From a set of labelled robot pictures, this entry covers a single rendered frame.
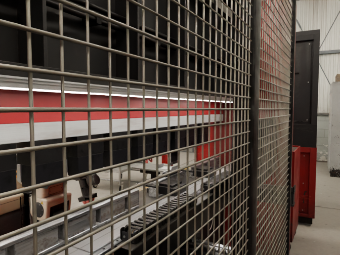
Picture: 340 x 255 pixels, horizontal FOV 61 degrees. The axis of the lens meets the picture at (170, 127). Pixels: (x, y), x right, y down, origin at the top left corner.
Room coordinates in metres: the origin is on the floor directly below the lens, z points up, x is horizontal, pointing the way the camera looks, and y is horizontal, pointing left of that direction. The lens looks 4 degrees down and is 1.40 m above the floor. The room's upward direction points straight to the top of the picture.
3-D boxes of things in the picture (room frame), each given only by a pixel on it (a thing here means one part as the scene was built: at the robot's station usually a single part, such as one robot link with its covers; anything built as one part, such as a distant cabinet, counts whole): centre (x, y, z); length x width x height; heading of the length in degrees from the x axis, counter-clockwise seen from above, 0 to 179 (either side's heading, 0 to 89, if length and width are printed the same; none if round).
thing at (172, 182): (1.45, 0.06, 1.01); 0.26 x 0.12 x 0.05; 60
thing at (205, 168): (1.81, -0.15, 1.01); 0.26 x 0.12 x 0.05; 60
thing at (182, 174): (1.84, 0.00, 0.92); 0.39 x 0.06 x 0.10; 150
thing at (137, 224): (1.02, 0.02, 1.02); 0.44 x 0.06 x 0.04; 150
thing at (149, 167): (1.96, 0.11, 1.00); 0.26 x 0.18 x 0.01; 60
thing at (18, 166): (1.05, 0.47, 1.21); 0.15 x 0.09 x 0.17; 150
